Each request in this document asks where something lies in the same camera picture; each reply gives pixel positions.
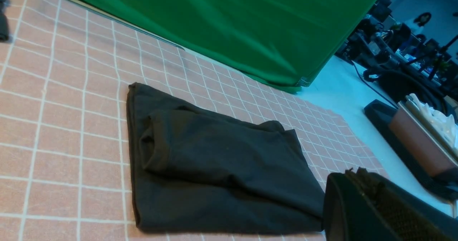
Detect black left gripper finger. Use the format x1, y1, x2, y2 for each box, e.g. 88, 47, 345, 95
322, 168, 458, 241

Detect dark gray long-sleeved shirt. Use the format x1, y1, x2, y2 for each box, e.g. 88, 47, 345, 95
126, 82, 324, 236

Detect brown cardboard box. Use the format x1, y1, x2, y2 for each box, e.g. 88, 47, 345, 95
388, 100, 458, 182

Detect white plastic bags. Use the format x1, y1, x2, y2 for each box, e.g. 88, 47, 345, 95
408, 93, 458, 152

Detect metal binder clip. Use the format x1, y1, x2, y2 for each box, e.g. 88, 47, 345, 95
296, 77, 312, 87

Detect cluttered background equipment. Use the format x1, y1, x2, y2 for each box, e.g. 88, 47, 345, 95
336, 0, 457, 116

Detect green backdrop cloth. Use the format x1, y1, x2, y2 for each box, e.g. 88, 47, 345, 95
77, 0, 376, 93

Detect dark gray crumpled garment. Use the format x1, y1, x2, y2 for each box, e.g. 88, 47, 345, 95
0, 0, 10, 43

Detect black floor cable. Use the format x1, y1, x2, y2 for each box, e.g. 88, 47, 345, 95
352, 61, 399, 109

